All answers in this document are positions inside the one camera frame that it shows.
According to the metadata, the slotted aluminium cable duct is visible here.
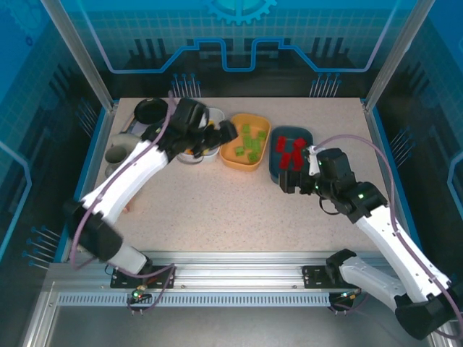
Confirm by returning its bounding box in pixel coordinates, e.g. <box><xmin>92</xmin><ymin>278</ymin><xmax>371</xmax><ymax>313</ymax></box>
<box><xmin>56</xmin><ymin>293</ymin><xmax>332</xmax><ymax>308</ymax></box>

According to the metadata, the white plastic container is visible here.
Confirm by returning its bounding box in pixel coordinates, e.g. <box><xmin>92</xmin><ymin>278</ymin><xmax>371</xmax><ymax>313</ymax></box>
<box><xmin>176</xmin><ymin>107</ymin><xmax>226</xmax><ymax>166</ymax></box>

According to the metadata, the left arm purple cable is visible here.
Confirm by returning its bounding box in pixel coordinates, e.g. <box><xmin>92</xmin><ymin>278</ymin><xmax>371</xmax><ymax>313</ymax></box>
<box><xmin>70</xmin><ymin>90</ymin><xmax>178</xmax><ymax>315</ymax></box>

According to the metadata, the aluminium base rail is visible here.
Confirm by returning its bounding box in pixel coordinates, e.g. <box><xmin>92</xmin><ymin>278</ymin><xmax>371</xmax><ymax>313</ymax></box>
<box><xmin>45</xmin><ymin>251</ymin><xmax>437</xmax><ymax>308</ymax></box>

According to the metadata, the aluminium frame post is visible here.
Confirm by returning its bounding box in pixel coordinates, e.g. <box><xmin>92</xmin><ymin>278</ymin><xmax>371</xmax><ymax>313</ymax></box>
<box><xmin>40</xmin><ymin>0</ymin><xmax>119</xmax><ymax>111</ymax></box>
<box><xmin>363</xmin><ymin>0</ymin><xmax>437</xmax><ymax>111</ymax></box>

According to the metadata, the black round pan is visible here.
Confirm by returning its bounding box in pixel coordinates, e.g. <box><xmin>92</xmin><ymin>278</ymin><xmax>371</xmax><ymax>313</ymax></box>
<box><xmin>134</xmin><ymin>98</ymin><xmax>169</xmax><ymax>124</ymax></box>

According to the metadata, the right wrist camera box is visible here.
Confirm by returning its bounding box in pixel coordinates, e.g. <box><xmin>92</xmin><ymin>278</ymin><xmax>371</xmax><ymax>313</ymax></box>
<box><xmin>305</xmin><ymin>145</ymin><xmax>323</xmax><ymax>177</ymax></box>

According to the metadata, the grey mug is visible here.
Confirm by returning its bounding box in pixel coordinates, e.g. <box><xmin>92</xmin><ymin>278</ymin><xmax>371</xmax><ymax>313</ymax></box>
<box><xmin>104</xmin><ymin>144</ymin><xmax>129</xmax><ymax>178</ymax></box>

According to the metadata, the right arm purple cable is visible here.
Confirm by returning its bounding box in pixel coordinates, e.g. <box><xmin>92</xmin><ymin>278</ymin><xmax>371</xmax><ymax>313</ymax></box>
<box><xmin>313</xmin><ymin>134</ymin><xmax>463</xmax><ymax>340</ymax></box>

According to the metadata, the teal plastic container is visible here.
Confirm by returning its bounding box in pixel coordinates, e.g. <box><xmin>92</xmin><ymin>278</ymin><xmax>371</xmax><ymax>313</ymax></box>
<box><xmin>268</xmin><ymin>125</ymin><xmax>315</xmax><ymax>185</ymax></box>

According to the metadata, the orange plastic container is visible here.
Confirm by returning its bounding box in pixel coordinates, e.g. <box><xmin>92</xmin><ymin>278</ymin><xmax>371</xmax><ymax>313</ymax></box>
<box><xmin>219</xmin><ymin>113</ymin><xmax>272</xmax><ymax>173</ymax></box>

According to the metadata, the small led circuit board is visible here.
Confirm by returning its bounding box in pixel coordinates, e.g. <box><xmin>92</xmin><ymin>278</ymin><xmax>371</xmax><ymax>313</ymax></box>
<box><xmin>128</xmin><ymin>285</ymin><xmax>153</xmax><ymax>303</ymax></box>
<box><xmin>331</xmin><ymin>288</ymin><xmax>362</xmax><ymax>304</ymax></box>

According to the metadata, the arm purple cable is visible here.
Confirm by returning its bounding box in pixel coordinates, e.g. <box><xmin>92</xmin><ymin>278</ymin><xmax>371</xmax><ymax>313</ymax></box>
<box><xmin>313</xmin><ymin>134</ymin><xmax>463</xmax><ymax>340</ymax></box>
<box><xmin>70</xmin><ymin>90</ymin><xmax>178</xmax><ymax>315</ymax></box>

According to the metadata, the beige cloth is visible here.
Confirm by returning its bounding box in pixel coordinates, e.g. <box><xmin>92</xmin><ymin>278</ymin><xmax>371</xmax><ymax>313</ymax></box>
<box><xmin>108</xmin><ymin>132</ymin><xmax>142</xmax><ymax>150</ymax></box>

